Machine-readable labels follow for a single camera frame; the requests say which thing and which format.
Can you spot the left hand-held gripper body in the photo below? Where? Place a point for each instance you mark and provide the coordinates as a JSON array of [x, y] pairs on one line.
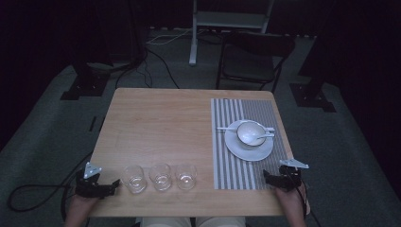
[[90, 187]]

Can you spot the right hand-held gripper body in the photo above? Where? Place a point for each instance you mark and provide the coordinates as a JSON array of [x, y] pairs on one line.
[[290, 179]]

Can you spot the clear drinking glass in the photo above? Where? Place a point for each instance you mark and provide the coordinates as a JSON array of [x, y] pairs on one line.
[[161, 178], [186, 178], [135, 180]]

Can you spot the person's left hand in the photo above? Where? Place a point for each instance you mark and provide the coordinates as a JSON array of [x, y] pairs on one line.
[[79, 206]]

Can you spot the white round plate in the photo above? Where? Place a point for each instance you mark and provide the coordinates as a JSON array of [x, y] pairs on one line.
[[249, 153]]

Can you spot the white ceramic spoon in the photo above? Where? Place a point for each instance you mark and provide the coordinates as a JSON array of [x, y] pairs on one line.
[[266, 136]]

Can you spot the grey striped placemat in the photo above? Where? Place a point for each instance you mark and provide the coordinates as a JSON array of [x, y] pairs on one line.
[[227, 170]]

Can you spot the white bowl with dark rim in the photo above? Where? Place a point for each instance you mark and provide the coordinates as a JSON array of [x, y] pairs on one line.
[[249, 132]]

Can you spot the short black strip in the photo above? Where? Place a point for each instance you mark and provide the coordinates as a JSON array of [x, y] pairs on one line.
[[92, 124]]

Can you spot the black folding chair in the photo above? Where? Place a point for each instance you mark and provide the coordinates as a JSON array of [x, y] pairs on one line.
[[249, 63]]

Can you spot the white metal stand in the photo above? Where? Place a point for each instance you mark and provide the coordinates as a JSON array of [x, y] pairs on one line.
[[227, 19]]

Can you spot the black stand with base plate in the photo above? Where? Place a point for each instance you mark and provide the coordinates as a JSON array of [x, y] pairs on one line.
[[312, 94], [85, 85]]

